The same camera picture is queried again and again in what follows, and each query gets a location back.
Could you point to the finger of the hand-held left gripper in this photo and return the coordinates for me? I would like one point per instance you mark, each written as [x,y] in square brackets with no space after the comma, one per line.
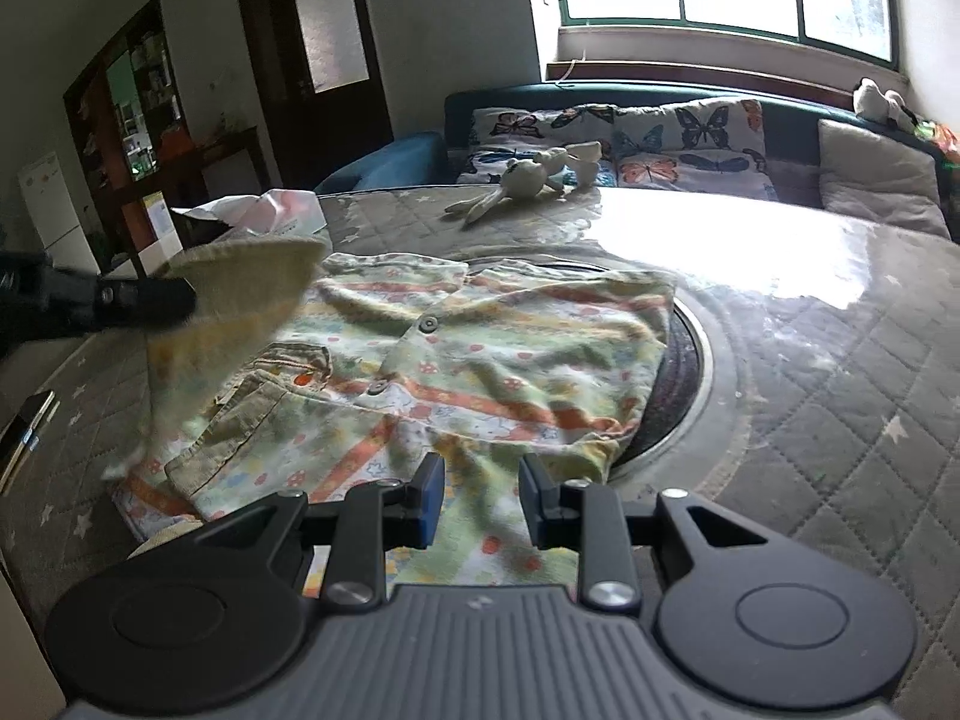
[112,300]

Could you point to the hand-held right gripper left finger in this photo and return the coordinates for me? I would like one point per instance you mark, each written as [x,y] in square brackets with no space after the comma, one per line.
[431,499]

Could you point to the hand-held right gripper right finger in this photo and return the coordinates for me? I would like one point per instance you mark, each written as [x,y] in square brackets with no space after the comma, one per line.
[534,499]

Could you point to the patterned children's shirt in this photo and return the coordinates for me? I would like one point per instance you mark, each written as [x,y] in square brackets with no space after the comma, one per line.
[487,382]

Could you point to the khaki shorts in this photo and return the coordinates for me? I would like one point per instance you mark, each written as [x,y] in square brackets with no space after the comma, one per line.
[247,300]

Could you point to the white refrigerator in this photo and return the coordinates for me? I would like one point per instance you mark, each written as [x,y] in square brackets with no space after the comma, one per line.
[56,210]

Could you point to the black smartphone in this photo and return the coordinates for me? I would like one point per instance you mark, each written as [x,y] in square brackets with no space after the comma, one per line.
[22,435]

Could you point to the pink white tissue pack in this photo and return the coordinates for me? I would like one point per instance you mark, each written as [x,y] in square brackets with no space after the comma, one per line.
[262,214]

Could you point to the wooden display cabinet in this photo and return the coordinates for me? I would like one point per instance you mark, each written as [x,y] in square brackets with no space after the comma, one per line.
[127,112]

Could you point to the round dark stove inset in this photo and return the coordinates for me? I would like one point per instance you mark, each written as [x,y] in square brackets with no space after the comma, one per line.
[686,382]

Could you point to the teal sofa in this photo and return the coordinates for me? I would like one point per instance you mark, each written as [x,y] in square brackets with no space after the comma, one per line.
[390,161]

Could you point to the white plush rabbit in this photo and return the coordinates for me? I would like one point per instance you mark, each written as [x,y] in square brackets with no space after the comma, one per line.
[525,176]

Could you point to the dark wooden door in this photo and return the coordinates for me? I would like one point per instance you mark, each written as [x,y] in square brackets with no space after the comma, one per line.
[330,37]

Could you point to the butterfly print pillow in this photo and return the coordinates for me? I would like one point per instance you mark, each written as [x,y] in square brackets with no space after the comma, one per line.
[690,146]
[517,135]

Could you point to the grey pillow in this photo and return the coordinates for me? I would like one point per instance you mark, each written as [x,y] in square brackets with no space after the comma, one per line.
[874,172]

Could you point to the white plush toy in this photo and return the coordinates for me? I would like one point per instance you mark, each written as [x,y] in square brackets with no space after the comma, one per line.
[881,101]

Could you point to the colourful toys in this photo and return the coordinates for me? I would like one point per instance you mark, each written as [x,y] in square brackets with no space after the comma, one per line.
[941,141]

